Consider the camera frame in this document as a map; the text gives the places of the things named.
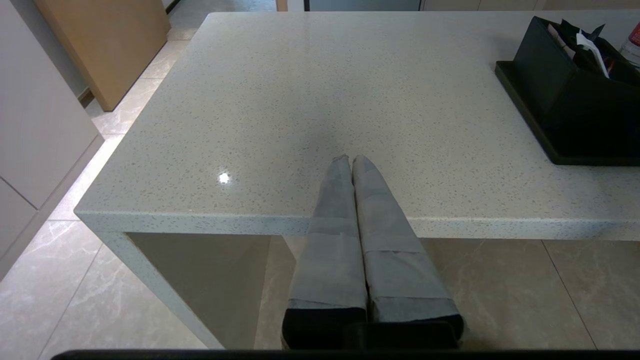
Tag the red sachet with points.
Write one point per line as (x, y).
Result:
(611, 65)

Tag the brown coffee sachet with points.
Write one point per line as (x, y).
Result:
(559, 41)

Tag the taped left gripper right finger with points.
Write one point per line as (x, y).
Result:
(400, 270)

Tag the brown wooden door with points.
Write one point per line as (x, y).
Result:
(100, 45)

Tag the black sachet holder box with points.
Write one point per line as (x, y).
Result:
(560, 100)

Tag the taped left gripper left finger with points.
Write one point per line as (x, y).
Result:
(330, 250)

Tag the packets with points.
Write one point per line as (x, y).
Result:
(568, 28)

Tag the clear water bottle red cap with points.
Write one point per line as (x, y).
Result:
(634, 47)

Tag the black rectangular serving tray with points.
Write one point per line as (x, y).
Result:
(600, 160)

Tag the white paper stick packet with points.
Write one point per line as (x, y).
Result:
(593, 51)

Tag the white tall cabinet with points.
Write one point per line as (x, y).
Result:
(40, 100)

